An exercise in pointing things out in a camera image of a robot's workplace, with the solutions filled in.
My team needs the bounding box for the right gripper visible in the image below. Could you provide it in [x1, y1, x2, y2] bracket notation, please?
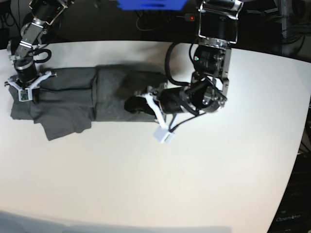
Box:
[4, 65, 57, 89]

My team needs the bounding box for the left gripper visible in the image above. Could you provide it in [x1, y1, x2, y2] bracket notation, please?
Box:
[124, 80, 227, 118]

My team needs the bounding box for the dark grey T-shirt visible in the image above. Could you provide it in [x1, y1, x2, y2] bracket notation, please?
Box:
[9, 65, 167, 140]

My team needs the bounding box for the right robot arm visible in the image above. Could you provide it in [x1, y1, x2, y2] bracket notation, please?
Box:
[5, 0, 74, 90]

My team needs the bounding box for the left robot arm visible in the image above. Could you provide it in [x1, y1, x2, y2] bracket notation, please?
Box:
[124, 0, 244, 125]

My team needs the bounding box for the blue plastic bin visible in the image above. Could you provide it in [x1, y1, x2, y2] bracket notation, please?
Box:
[118, 0, 187, 11]

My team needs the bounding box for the black power strip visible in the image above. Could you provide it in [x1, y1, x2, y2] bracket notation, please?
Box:
[184, 13, 196, 22]

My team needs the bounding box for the black OpenArm base box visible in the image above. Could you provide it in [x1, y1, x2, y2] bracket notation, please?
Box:
[268, 153, 311, 233]

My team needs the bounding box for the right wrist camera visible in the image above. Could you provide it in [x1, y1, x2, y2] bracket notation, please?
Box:
[18, 89, 33, 102]

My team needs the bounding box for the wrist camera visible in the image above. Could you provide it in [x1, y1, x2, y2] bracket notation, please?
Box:
[18, 89, 33, 102]
[154, 127, 175, 144]

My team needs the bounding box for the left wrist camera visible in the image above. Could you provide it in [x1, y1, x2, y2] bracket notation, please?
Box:
[154, 127, 175, 144]

